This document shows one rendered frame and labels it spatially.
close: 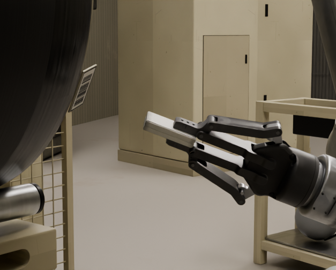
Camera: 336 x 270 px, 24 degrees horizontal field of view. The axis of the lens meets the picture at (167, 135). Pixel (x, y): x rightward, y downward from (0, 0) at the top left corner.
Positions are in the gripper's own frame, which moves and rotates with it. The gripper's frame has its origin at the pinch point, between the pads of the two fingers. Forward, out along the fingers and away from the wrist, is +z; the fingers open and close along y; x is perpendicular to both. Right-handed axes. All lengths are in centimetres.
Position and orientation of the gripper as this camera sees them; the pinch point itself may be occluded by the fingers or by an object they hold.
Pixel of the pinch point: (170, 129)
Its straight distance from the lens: 102.9
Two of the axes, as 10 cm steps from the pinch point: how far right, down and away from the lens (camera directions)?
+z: -9.3, -3.5, -1.3
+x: 0.4, -4.5, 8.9
